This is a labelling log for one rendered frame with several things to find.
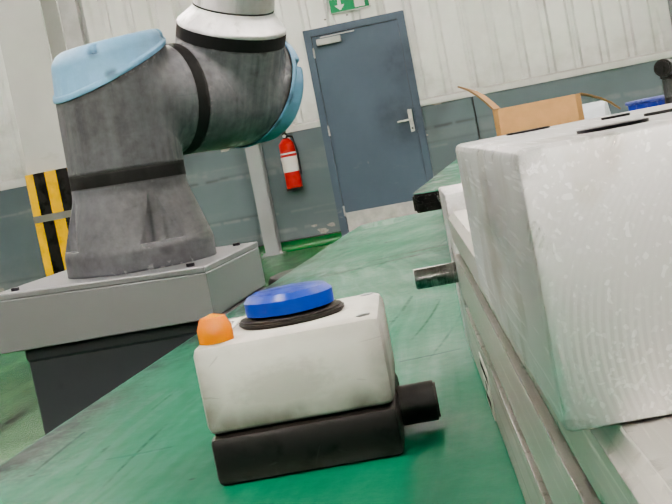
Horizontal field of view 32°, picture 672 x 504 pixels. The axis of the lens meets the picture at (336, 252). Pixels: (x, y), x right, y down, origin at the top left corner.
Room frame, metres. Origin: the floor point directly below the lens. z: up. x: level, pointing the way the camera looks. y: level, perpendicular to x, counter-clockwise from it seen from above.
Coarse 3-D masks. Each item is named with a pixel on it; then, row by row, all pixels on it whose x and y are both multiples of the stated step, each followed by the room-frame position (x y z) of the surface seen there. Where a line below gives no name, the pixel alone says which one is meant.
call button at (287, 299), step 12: (276, 288) 0.53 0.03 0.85; (288, 288) 0.52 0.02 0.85; (300, 288) 0.51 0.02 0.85; (312, 288) 0.51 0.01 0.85; (324, 288) 0.51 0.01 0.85; (252, 300) 0.51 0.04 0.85; (264, 300) 0.51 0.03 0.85; (276, 300) 0.51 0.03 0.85; (288, 300) 0.50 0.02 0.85; (300, 300) 0.51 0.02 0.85; (312, 300) 0.51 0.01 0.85; (324, 300) 0.51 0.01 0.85; (252, 312) 0.51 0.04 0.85; (264, 312) 0.51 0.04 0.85; (276, 312) 0.51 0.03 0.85; (288, 312) 0.50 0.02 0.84
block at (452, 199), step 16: (448, 192) 0.65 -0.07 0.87; (448, 208) 0.64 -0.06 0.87; (464, 208) 0.64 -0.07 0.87; (448, 224) 0.66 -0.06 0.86; (448, 240) 0.71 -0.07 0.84; (416, 272) 0.68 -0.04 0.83; (432, 272) 0.67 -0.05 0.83; (448, 272) 0.67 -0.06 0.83; (464, 304) 0.64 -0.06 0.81; (464, 320) 0.69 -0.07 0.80
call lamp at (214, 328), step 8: (200, 320) 0.49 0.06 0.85; (208, 320) 0.49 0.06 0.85; (216, 320) 0.49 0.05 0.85; (224, 320) 0.49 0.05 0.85; (200, 328) 0.49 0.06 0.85; (208, 328) 0.49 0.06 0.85; (216, 328) 0.49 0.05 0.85; (224, 328) 0.49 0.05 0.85; (200, 336) 0.49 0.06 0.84; (208, 336) 0.49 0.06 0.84; (216, 336) 0.49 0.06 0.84; (224, 336) 0.49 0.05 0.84; (232, 336) 0.49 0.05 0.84; (200, 344) 0.49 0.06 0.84; (208, 344) 0.49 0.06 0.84
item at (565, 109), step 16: (480, 96) 2.77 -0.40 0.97; (576, 96) 2.68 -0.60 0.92; (592, 96) 2.68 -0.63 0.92; (496, 112) 2.72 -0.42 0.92; (512, 112) 2.70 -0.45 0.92; (528, 112) 2.69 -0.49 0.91; (544, 112) 2.68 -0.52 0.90; (560, 112) 2.67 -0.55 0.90; (576, 112) 2.66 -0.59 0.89; (496, 128) 2.72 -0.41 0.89; (512, 128) 2.68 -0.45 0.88; (528, 128) 2.67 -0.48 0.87
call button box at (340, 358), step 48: (240, 336) 0.50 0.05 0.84; (288, 336) 0.49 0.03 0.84; (336, 336) 0.48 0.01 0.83; (384, 336) 0.49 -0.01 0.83; (240, 384) 0.49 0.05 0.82; (288, 384) 0.48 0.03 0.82; (336, 384) 0.48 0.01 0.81; (384, 384) 0.48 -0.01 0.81; (432, 384) 0.52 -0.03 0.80; (240, 432) 0.49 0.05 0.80; (288, 432) 0.49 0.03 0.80; (336, 432) 0.48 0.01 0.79; (384, 432) 0.48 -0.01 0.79; (240, 480) 0.49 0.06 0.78
